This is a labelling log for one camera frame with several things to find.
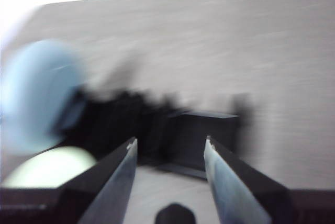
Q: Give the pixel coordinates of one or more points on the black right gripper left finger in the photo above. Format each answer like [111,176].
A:
[104,177]

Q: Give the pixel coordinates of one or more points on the blue round plate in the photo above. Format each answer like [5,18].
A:
[36,82]

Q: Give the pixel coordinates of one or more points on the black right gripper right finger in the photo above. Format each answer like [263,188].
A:
[243,182]

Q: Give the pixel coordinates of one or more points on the black plastic plate rack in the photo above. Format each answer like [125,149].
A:
[188,132]

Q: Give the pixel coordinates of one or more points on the green round plate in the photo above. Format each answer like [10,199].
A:
[49,167]

